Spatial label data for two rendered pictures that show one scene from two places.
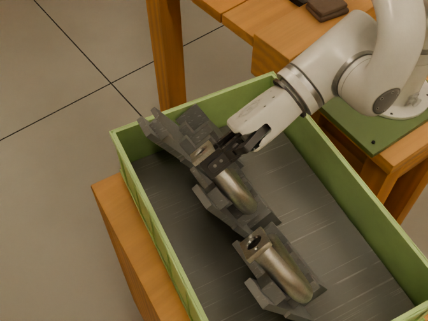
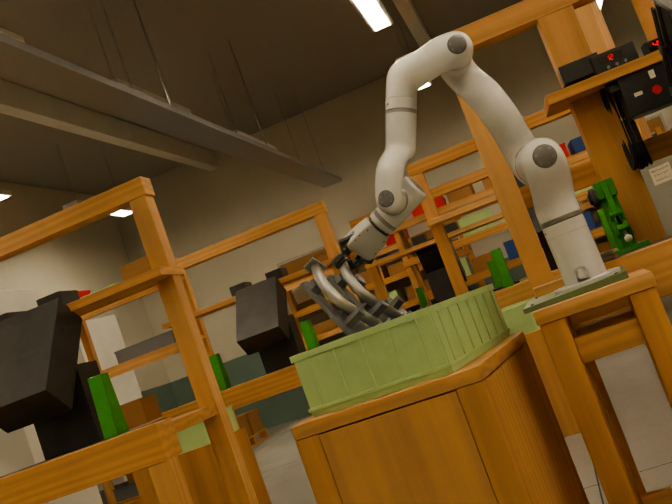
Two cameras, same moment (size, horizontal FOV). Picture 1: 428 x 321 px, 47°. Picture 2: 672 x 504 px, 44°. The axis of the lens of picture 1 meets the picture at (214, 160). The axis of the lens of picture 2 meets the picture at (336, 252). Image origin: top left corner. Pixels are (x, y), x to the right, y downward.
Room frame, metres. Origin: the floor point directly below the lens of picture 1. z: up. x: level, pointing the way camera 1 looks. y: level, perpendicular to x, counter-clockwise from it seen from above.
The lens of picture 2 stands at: (-1.10, -1.90, 0.96)
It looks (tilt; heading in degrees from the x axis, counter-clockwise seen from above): 6 degrees up; 51
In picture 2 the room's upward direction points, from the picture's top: 20 degrees counter-clockwise
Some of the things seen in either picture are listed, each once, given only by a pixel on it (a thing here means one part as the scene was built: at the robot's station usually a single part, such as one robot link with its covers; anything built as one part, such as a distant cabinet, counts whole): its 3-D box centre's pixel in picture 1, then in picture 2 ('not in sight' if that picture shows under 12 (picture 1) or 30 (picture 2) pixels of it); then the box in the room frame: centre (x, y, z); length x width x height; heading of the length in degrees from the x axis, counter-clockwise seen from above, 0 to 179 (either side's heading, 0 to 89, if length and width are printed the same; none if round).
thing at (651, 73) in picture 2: not in sight; (644, 92); (1.80, -0.33, 1.42); 0.17 x 0.12 x 0.15; 130
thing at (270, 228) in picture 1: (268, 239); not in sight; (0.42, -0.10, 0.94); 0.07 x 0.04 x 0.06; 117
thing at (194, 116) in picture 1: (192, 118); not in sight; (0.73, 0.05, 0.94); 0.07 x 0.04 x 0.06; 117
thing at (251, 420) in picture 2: not in sight; (225, 438); (4.36, 8.55, 0.22); 1.20 x 0.81 x 0.44; 41
